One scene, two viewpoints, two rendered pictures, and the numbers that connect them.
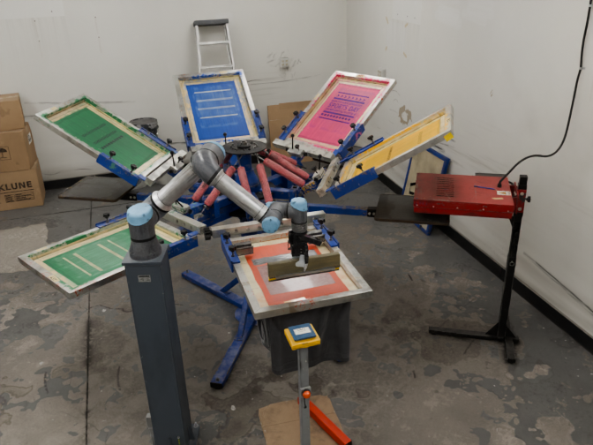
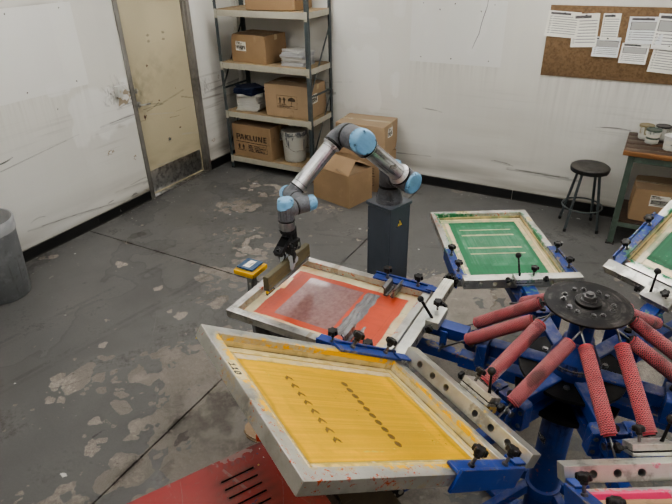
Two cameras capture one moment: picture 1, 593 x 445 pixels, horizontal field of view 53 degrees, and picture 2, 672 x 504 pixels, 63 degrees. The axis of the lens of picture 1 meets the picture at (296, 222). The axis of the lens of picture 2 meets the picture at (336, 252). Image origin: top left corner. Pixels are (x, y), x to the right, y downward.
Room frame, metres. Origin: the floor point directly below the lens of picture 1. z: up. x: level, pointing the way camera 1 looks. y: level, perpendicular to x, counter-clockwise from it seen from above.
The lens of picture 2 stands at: (4.25, -1.43, 2.44)
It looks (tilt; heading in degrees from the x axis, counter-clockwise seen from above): 29 degrees down; 136
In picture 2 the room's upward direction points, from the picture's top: 1 degrees counter-clockwise
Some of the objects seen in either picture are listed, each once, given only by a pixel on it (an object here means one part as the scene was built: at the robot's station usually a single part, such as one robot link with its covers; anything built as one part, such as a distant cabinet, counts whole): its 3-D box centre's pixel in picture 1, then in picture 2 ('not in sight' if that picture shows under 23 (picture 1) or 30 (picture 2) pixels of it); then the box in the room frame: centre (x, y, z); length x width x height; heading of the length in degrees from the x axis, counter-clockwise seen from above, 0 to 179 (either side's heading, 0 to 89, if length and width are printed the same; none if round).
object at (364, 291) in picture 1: (291, 266); (332, 303); (2.73, 0.03, 0.97); 0.79 x 0.58 x 0.04; 16
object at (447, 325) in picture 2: not in sight; (448, 329); (3.27, 0.19, 1.02); 0.17 x 0.06 x 0.05; 16
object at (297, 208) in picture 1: (298, 210); (286, 209); (2.49, -0.01, 1.39); 0.09 x 0.08 x 0.11; 79
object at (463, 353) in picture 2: not in sight; (418, 343); (3.14, 0.15, 0.89); 1.24 x 0.06 x 0.06; 16
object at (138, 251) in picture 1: (144, 244); (389, 192); (2.49, 0.72, 1.25); 0.15 x 0.15 x 0.10
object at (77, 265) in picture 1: (130, 228); (504, 243); (3.09, 0.96, 1.05); 1.08 x 0.61 x 0.23; 136
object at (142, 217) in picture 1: (141, 220); (390, 172); (2.50, 0.72, 1.37); 0.13 x 0.12 x 0.14; 169
